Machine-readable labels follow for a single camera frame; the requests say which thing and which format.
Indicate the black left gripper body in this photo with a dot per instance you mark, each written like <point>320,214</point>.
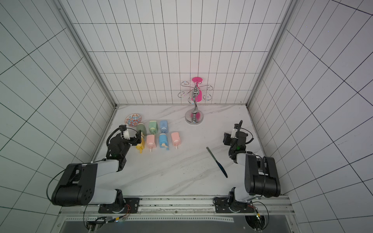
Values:
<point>127,143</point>

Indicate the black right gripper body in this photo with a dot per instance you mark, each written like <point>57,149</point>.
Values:
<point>238,135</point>

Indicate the yellow pencil sharpener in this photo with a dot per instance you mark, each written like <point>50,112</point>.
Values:
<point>141,146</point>

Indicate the light green pencil sharpener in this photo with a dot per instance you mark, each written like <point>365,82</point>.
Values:
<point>153,127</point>

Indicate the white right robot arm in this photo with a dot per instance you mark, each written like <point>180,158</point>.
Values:
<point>260,172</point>

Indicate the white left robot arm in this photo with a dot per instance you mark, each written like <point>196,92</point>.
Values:
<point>77,185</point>

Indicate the patterned ceramic bowl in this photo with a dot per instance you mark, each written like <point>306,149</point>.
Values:
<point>133,120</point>

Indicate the chrome jewelry stand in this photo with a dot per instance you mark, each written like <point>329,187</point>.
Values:
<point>195,116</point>

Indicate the pink wine glass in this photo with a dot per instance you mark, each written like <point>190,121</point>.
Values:
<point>196,93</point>

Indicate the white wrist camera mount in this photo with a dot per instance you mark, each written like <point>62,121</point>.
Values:
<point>124,133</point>

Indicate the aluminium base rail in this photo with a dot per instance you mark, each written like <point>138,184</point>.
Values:
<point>205,206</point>

